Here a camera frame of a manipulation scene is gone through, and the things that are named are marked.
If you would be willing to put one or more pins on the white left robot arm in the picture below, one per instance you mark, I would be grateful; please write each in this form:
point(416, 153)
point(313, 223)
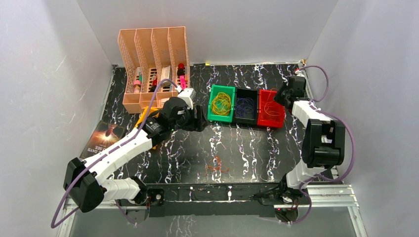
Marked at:
point(87, 181)

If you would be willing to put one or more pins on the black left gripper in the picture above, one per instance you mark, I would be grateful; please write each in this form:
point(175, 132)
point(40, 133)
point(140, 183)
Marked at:
point(195, 118)

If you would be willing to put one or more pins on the red black stamp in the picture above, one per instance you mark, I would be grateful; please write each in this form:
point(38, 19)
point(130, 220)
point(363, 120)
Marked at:
point(180, 70)

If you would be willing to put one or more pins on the peach desk file organizer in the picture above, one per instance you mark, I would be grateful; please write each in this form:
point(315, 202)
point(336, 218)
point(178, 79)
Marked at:
point(145, 52)

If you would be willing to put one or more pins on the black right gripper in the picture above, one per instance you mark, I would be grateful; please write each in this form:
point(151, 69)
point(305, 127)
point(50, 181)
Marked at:
point(277, 96)

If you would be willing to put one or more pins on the black plastic bin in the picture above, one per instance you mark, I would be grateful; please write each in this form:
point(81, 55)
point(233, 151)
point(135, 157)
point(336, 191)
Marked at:
point(246, 106)

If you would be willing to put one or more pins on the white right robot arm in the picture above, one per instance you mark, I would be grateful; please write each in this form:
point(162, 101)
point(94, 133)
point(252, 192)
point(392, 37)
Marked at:
point(323, 143)

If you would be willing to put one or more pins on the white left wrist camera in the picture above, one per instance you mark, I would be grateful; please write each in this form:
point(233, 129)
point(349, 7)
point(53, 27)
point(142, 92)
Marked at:
point(187, 95)

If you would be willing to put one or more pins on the pink highlighter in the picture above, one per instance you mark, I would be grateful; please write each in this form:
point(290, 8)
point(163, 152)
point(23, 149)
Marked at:
point(182, 79)

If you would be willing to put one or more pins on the yellow plastic bin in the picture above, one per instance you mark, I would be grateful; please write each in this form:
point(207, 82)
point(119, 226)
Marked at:
point(143, 116)

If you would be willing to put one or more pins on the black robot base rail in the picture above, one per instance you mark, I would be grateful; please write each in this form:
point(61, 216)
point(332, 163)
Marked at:
point(219, 199)

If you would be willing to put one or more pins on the red plastic bin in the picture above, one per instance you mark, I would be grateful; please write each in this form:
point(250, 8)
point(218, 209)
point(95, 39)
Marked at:
point(270, 113)

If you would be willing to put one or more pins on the white box in organizer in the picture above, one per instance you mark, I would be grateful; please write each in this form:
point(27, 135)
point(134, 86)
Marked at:
point(166, 74)

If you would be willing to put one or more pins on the dark illustrated book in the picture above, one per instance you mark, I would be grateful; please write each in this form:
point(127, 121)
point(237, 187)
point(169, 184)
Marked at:
point(104, 135)

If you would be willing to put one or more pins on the green plastic bin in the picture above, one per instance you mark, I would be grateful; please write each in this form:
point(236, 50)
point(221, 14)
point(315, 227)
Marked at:
point(221, 103)

